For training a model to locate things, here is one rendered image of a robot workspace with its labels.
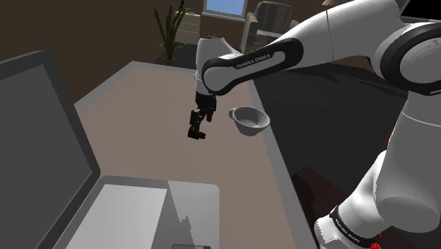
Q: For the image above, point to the green potted plant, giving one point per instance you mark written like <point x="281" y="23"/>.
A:
<point x="170" y="32"/>

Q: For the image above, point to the grey open laptop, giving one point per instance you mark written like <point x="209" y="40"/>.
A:
<point x="38" y="151"/>

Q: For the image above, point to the pale chest of drawers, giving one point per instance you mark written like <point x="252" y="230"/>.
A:
<point x="191" y="30"/>

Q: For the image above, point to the brown table with grey rim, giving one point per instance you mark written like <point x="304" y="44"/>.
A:
<point x="151" y="138"/>

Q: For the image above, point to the beige armchair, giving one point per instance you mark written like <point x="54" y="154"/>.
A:
<point x="267" y="24"/>

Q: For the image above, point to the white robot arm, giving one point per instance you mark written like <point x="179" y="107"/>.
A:
<point x="348" y="31"/>

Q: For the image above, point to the window with pale frame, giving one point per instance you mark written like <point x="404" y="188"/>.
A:
<point x="224" y="7"/>

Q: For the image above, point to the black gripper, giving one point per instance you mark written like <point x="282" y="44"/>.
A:
<point x="205" y="101"/>

